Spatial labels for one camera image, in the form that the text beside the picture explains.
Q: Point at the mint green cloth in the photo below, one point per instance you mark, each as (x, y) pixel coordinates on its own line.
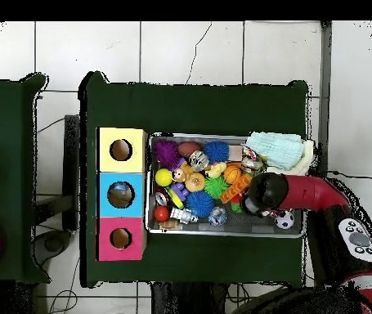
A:
(277, 148)

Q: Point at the cream knitted cloth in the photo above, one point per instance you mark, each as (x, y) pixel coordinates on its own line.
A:
(307, 157)

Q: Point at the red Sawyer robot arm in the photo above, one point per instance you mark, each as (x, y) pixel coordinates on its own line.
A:
(310, 193)

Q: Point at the wooden box with three holes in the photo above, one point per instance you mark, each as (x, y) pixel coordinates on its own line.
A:
(133, 163)

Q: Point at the yellow ball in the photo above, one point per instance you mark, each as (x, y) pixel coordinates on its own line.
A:
(163, 177)

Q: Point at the purple spiky ball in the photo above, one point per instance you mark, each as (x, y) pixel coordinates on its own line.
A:
(166, 153)

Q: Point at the green rubber koosh ball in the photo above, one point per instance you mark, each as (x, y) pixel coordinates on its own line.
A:
(216, 187)

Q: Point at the blue rubber koosh ball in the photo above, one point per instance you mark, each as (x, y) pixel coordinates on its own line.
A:
(199, 203)
(216, 152)

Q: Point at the orange toy basketball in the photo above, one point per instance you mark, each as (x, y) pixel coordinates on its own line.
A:
(233, 175)

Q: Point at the orange plastic bubble tray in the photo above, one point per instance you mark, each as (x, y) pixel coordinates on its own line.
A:
(236, 189)

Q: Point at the dark green table cloth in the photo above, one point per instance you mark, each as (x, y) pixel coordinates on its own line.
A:
(189, 108)
(5, 114)

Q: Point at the small soccer ball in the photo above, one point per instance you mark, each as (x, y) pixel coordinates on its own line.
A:
(284, 220)

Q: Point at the black stand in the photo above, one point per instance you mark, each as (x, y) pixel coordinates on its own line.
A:
(71, 157)

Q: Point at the dark grey rounded base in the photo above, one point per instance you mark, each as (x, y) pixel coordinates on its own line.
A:
(53, 243)

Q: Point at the grey metal bar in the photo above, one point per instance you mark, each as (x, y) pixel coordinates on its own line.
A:
(324, 98)

